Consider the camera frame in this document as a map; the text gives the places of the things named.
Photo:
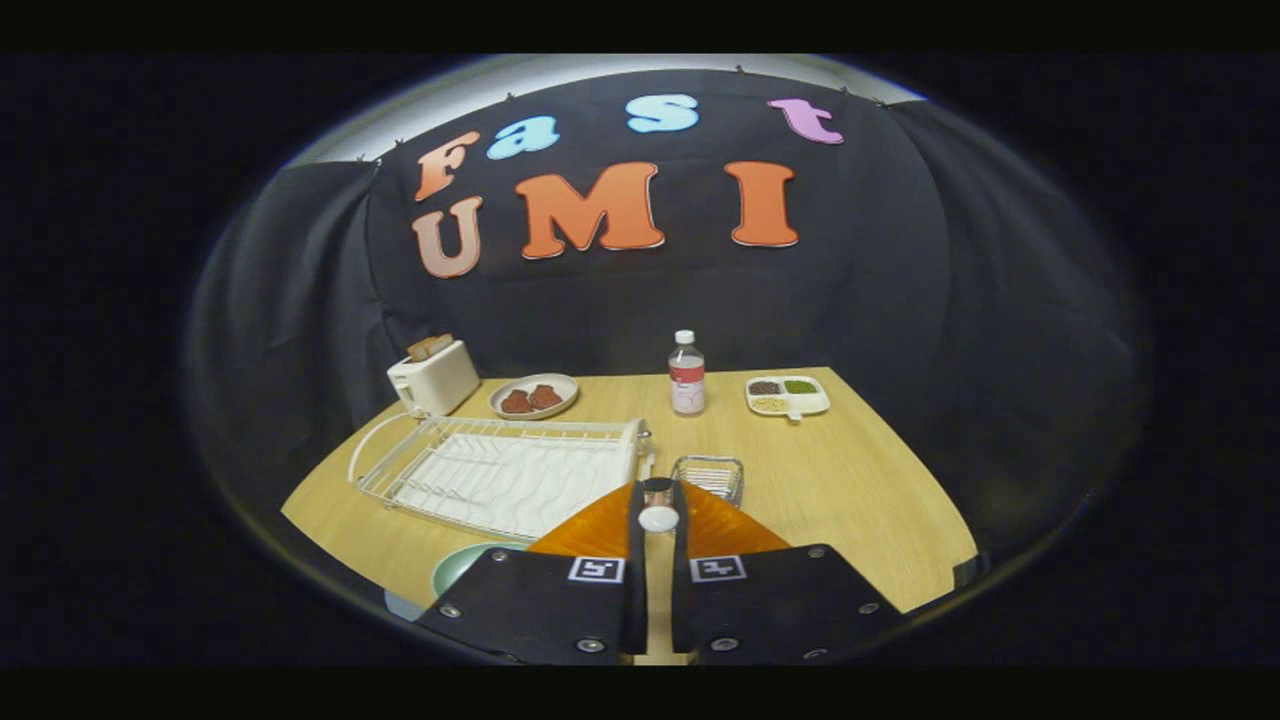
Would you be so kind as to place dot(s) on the brown cookie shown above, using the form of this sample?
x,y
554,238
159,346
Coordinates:
x,y
516,402
545,396

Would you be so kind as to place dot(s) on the white toaster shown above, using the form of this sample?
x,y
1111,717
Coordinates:
x,y
440,385

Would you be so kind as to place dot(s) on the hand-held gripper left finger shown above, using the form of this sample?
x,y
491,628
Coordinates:
x,y
540,605

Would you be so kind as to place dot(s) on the black table edge clamp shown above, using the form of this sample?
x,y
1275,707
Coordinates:
x,y
972,570

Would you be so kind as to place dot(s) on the white oval plate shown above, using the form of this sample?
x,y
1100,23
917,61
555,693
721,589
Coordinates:
x,y
565,385

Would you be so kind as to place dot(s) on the light green plate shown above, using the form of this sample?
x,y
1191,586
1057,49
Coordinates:
x,y
465,565

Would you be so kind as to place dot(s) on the toast bread slice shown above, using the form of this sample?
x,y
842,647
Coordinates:
x,y
430,347

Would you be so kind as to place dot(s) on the clear plastic bottle red label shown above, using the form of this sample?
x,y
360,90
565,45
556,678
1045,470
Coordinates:
x,y
687,385

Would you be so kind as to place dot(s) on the white divided tray with beans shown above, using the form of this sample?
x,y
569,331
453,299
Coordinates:
x,y
815,403

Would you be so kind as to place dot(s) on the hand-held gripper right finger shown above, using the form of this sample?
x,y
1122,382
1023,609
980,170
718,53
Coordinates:
x,y
780,605

